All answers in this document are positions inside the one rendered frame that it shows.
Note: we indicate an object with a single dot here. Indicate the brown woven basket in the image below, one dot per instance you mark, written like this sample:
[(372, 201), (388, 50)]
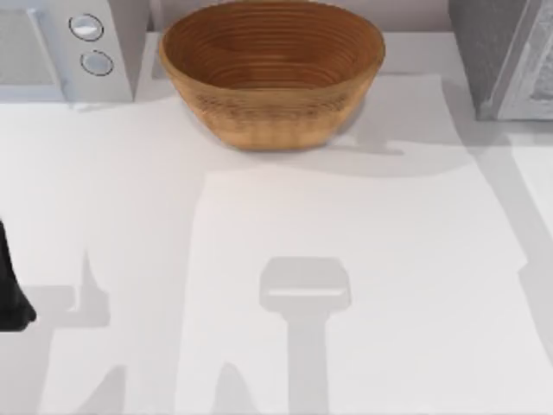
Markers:
[(271, 78)]

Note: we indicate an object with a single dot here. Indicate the plain microwave knob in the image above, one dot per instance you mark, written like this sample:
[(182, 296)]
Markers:
[(97, 62)]

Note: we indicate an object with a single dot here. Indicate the microwave knob with white bar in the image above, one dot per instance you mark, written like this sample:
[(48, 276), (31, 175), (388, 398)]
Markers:
[(86, 27)]

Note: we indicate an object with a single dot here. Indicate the pale microwave oven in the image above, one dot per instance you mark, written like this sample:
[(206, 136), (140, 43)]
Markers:
[(39, 56)]

